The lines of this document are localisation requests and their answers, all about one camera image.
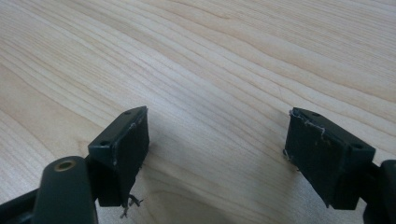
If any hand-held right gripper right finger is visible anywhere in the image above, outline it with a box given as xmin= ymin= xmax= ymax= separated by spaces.
xmin=282 ymin=106 xmax=377 ymax=211

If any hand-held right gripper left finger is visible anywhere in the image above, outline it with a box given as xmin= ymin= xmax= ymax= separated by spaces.
xmin=87 ymin=105 xmax=150 ymax=218

